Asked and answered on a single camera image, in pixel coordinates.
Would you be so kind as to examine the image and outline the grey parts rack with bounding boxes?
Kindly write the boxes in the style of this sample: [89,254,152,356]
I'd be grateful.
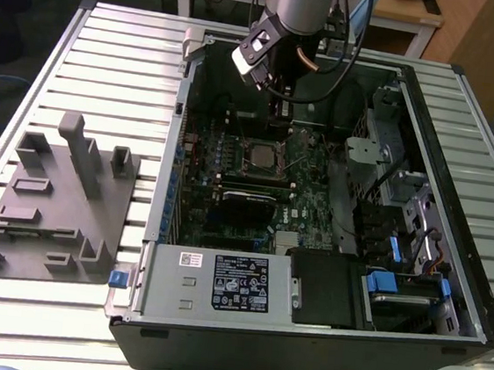
[0,105,147,295]

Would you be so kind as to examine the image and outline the green motherboard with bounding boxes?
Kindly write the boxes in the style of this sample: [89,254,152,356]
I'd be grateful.
[169,98,361,265]

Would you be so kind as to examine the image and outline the black drive bay cover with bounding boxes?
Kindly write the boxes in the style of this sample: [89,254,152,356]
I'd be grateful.
[283,246,375,334]

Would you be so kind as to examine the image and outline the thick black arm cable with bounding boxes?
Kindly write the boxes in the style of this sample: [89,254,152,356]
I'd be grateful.
[264,0,378,112]

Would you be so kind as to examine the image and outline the black case cable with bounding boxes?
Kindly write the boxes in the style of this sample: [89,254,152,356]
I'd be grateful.
[359,138,411,211]

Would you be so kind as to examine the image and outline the thin black cable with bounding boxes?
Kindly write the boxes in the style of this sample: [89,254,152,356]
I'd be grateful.
[247,0,259,33]

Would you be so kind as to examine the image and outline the black graphics card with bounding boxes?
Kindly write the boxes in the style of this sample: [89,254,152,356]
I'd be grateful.
[218,188,279,233]

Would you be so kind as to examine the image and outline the grey flat cable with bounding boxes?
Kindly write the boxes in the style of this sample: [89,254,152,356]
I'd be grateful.
[317,156,368,255]

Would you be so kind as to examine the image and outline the silver power supply unit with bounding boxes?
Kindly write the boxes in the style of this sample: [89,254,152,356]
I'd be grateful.
[127,240,305,332]

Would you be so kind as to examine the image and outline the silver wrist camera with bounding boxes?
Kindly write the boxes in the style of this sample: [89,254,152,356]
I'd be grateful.
[229,24,278,83]
[322,20,349,58]

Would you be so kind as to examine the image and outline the silver CPU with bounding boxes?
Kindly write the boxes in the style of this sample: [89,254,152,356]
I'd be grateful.
[248,143,280,170]

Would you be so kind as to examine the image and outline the blue floor cable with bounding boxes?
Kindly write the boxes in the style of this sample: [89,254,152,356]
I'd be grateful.
[0,72,32,89]

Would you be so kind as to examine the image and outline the black round fan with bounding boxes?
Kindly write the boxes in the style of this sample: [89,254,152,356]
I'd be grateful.
[330,77,369,134]

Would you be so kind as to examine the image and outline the coloured wire bundle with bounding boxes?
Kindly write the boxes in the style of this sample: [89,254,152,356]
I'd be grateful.
[410,224,454,278]

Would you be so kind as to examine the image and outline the grey metal bracket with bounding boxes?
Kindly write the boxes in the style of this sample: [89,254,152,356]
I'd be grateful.
[341,135,389,179]

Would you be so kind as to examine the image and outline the silver drive cage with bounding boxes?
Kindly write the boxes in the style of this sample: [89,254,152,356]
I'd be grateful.
[350,82,450,214]

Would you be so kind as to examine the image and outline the copper cable fitting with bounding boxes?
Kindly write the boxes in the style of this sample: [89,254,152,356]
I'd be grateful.
[294,44,323,75]

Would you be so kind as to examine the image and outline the hard disk with blue carrier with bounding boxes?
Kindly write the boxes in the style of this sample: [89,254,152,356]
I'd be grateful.
[358,267,457,339]

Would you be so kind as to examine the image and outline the silver heatsink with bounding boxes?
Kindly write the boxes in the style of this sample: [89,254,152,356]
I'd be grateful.
[273,229,301,250]

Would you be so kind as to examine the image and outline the CPU socket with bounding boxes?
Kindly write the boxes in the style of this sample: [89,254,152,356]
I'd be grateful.
[236,135,292,182]

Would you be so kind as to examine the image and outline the black PC case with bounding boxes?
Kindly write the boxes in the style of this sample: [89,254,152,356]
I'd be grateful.
[98,20,494,370]

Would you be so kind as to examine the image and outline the blue case latch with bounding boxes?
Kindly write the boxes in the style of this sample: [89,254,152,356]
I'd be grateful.
[108,270,128,291]

